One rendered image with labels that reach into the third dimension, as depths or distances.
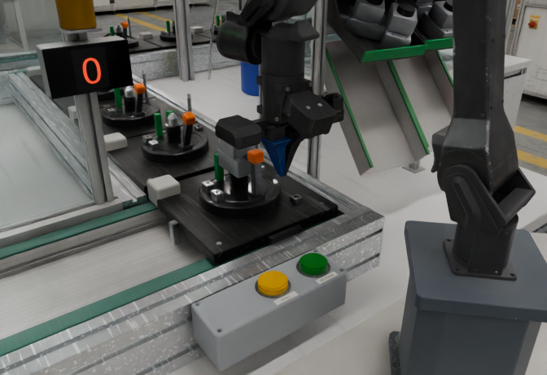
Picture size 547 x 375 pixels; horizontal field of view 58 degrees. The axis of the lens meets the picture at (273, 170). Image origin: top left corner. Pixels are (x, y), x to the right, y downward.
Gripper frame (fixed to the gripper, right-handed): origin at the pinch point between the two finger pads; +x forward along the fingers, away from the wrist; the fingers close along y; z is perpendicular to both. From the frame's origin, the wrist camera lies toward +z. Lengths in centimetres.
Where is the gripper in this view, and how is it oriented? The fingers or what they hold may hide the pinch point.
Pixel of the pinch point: (282, 154)
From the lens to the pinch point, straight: 70.4
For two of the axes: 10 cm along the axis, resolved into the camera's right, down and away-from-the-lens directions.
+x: 0.0, 9.0, 4.4
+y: 8.1, -2.6, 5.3
